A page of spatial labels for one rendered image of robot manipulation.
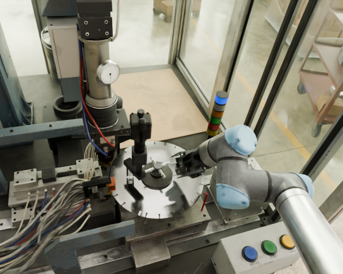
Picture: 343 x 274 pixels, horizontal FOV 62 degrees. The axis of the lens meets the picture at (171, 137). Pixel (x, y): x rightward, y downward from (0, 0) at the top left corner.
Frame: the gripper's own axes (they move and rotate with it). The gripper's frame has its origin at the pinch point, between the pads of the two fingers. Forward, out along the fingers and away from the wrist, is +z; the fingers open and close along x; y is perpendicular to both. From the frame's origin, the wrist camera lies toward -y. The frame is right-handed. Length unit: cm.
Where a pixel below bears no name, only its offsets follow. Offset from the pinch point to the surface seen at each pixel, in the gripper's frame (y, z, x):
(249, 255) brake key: -9.0, -10.6, 31.2
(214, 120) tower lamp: -19.2, -3.4, -14.7
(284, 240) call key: -22.3, -13.5, 30.9
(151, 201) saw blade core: 11.7, 2.9, 7.7
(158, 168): 7.3, 1.0, -1.9
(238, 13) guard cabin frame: -37, -17, -54
